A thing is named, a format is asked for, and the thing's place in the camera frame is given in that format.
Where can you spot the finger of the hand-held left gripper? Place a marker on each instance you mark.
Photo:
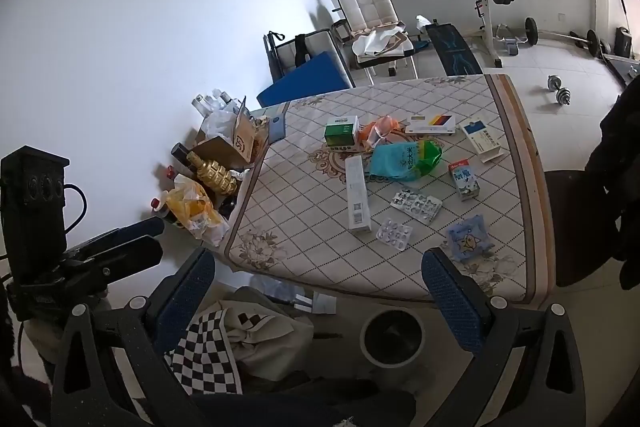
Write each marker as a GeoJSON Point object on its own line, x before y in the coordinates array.
{"type": "Point", "coordinates": [135, 252]}
{"type": "Point", "coordinates": [140, 227]}

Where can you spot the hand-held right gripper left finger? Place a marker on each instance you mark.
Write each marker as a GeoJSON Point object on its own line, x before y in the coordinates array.
{"type": "Point", "coordinates": [182, 302]}

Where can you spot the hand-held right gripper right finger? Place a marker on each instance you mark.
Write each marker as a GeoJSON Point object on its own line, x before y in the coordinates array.
{"type": "Point", "coordinates": [450, 302]}

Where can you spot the round white trash bin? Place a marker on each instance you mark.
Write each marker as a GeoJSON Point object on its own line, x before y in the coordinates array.
{"type": "Point", "coordinates": [370, 347]}

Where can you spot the long white box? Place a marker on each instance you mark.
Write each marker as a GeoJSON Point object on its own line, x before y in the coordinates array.
{"type": "Point", "coordinates": [357, 197]}

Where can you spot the teal and green plastic bag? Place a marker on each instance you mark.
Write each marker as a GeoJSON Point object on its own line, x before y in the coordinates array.
{"type": "Point", "coordinates": [395, 159]}

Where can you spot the white box with rainbow stripes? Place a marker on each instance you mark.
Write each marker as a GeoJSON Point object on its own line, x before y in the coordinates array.
{"type": "Point", "coordinates": [425, 124]}

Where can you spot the green and white box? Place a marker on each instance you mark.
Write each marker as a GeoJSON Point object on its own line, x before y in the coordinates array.
{"type": "Point", "coordinates": [340, 134]}

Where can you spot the red-capped bottle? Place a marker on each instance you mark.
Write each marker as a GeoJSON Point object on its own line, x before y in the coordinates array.
{"type": "Point", "coordinates": [160, 207]}

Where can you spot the yellow plastic bag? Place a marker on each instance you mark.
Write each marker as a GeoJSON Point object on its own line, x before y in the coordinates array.
{"type": "Point", "coordinates": [192, 207]}

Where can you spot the black and white checkered cloth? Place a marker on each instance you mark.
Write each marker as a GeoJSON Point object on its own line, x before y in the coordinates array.
{"type": "Point", "coordinates": [205, 357]}

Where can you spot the blue tissue packet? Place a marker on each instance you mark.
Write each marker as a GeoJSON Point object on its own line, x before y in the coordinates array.
{"type": "Point", "coordinates": [470, 239]}

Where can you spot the dark glass bottle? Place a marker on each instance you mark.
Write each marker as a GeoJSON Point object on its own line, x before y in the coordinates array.
{"type": "Point", "coordinates": [179, 153]}

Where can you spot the small silver blister pack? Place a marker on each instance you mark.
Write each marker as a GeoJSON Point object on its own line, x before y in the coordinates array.
{"type": "Point", "coordinates": [394, 234]}

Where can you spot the gold textured bottle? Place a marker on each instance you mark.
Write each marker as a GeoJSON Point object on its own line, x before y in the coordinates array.
{"type": "Point", "coordinates": [215, 174]}

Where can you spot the checkered and beige cloth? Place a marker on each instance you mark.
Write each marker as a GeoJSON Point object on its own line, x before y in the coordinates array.
{"type": "Point", "coordinates": [280, 332]}

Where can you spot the large silver blister pack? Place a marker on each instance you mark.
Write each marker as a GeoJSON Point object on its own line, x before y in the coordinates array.
{"type": "Point", "coordinates": [415, 205]}

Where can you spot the small milk carton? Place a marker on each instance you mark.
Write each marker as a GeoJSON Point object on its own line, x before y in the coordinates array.
{"type": "Point", "coordinates": [465, 182]}

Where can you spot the clear glass bottle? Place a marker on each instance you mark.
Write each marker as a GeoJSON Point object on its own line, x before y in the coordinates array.
{"type": "Point", "coordinates": [200, 104]}
{"type": "Point", "coordinates": [225, 99]}

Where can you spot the open cardboard box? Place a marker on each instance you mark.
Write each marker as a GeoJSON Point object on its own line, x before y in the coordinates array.
{"type": "Point", "coordinates": [242, 134]}

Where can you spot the blue and white medicine box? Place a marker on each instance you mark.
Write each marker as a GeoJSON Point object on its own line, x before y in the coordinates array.
{"type": "Point", "coordinates": [480, 139]}

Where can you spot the table with patterned tablecloth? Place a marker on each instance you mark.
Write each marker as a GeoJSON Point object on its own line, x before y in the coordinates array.
{"type": "Point", "coordinates": [300, 177]}

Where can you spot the orange plastic bag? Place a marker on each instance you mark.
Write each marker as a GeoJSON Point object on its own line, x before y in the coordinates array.
{"type": "Point", "coordinates": [372, 129]}

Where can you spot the blue exercise mat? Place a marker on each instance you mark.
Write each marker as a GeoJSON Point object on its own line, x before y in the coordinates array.
{"type": "Point", "coordinates": [310, 79]}

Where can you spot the black coat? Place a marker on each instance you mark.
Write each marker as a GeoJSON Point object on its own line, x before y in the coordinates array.
{"type": "Point", "coordinates": [615, 147]}

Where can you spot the chrome dumbbell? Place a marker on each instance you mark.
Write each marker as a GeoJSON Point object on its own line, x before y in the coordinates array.
{"type": "Point", "coordinates": [558, 89]}

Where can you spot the weight bench with rack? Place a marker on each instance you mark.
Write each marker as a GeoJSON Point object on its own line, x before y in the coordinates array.
{"type": "Point", "coordinates": [457, 52]}

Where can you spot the grey folding chair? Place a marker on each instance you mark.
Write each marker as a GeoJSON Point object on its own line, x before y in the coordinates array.
{"type": "Point", "coordinates": [320, 44]}

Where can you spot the white and brown bag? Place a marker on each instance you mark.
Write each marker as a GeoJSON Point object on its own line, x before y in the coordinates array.
{"type": "Point", "coordinates": [380, 39]}

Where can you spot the small barbell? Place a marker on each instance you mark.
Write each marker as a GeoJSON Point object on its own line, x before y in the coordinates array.
{"type": "Point", "coordinates": [531, 31]}

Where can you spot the white padded chair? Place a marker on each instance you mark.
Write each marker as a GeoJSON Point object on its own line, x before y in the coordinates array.
{"type": "Point", "coordinates": [367, 9]}

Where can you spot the black case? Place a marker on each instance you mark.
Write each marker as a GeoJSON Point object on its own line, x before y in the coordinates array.
{"type": "Point", "coordinates": [623, 42]}

